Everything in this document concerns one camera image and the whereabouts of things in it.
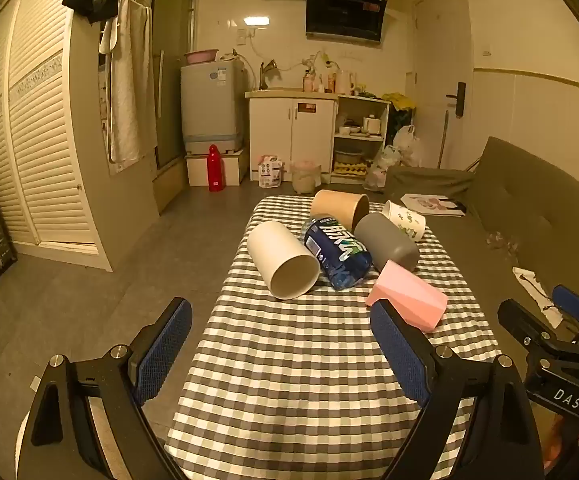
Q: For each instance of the white louvered wardrobe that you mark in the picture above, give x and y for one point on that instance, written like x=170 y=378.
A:
x=39 y=135

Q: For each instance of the white paper sheet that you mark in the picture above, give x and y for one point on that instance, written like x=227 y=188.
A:
x=532 y=282

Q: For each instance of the white printed packet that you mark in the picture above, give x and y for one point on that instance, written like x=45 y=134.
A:
x=271 y=171

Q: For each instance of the red bottle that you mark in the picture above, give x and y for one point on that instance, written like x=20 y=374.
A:
x=216 y=170

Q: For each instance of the grey-green cushion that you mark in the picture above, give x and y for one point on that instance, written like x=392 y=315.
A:
x=429 y=180

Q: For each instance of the metal pot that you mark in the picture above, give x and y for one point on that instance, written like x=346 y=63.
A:
x=348 y=156

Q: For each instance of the white sink cabinet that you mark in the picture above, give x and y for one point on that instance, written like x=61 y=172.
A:
x=289 y=130

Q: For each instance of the metal faucet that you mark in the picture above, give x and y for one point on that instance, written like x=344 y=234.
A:
x=268 y=70

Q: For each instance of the yellow bag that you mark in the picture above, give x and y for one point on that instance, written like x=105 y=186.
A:
x=399 y=101

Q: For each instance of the white kettle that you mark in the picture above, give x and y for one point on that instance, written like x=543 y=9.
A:
x=344 y=82

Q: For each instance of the white open shelf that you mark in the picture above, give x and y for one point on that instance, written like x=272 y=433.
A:
x=359 y=105

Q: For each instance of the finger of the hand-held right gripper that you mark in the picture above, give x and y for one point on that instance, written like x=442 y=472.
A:
x=572 y=302
x=519 y=317

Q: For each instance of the white door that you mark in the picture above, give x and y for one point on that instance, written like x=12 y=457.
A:
x=439 y=45

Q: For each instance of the pink faceted cup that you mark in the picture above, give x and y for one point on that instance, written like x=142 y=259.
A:
x=409 y=295

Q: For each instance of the grey-green sofa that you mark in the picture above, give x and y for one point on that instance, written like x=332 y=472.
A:
x=519 y=195

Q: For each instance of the wall light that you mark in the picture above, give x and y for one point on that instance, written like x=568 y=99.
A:
x=256 y=21

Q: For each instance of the white plastic bag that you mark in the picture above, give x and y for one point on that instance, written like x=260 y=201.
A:
x=407 y=145

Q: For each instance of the glass shower door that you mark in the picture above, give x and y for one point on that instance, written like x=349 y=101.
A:
x=174 y=60

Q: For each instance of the clear plastic wrapper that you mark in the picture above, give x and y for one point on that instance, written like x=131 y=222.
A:
x=502 y=242

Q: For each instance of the black range hood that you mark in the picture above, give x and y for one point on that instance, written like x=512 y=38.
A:
x=344 y=15

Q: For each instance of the printed magazine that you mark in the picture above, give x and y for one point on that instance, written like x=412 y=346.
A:
x=432 y=205

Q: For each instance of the grey white checkered tablecloth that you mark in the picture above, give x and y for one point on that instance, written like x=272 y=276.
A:
x=294 y=360

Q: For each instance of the blue label plastic bottle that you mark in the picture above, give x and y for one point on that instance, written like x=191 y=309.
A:
x=337 y=250

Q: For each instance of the pink basin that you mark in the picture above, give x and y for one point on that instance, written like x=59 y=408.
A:
x=201 y=56

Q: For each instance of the pink bottle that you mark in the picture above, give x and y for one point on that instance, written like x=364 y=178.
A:
x=310 y=82

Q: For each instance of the clear printed plastic bag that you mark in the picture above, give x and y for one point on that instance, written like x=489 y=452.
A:
x=380 y=170

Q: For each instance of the bucket with pink lid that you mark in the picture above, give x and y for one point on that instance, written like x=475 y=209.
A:
x=304 y=177

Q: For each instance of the white patterned cup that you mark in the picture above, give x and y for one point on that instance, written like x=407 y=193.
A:
x=407 y=220

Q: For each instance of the broom stick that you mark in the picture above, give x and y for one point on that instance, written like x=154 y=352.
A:
x=443 y=140

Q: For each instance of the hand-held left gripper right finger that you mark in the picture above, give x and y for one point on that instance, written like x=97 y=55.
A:
x=399 y=355

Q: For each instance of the grey cup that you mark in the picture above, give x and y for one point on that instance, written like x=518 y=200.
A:
x=387 y=240

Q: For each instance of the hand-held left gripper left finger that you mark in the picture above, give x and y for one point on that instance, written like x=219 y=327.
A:
x=167 y=340

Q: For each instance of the white box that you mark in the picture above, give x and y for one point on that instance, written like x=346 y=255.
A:
x=197 y=170

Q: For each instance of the white towel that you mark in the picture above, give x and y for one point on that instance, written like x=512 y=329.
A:
x=129 y=85

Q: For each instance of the plain white cup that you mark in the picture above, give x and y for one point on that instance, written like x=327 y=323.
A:
x=277 y=252

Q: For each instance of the brown paper cup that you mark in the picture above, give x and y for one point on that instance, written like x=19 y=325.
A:
x=334 y=205

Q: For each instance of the grey washing machine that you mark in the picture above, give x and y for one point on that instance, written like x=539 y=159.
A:
x=212 y=105

